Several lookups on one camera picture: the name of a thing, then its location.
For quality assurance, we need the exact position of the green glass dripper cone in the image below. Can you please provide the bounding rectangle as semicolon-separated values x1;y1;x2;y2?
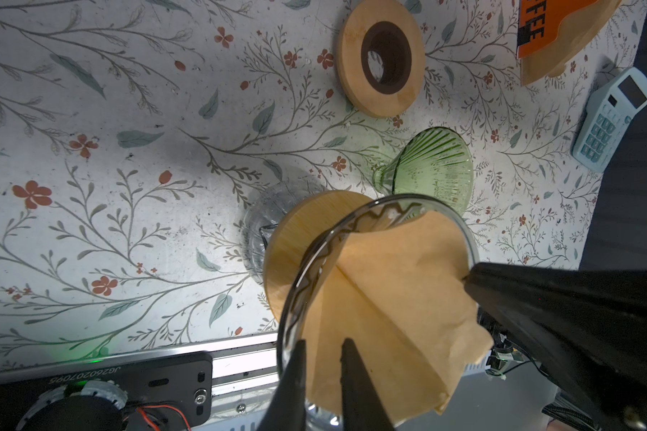
372;127;474;215

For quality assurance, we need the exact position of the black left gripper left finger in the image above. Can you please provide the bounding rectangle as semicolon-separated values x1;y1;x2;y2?
257;340;307;431

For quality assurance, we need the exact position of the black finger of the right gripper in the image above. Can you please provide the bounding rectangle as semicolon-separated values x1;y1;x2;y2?
465;262;647;430

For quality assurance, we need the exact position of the wooden dripper ring base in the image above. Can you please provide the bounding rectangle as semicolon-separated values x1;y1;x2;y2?
263;190;372;321

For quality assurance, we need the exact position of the grey glass dripper cone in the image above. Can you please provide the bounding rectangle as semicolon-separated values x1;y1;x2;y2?
277;194;479;418

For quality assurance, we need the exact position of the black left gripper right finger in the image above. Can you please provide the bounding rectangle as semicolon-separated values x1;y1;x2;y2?
341;338;395;431

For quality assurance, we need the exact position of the light blue calculator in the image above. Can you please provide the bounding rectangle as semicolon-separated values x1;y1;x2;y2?
572;68;647;173

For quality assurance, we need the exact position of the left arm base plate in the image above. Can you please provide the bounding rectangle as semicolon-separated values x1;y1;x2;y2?
0;352;213;430

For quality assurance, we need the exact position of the clear grey glass carafe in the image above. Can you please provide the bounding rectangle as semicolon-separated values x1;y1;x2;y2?
240;178;325;286

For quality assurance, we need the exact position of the orange coffee filter pack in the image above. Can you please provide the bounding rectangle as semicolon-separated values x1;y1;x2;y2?
516;0;621;86

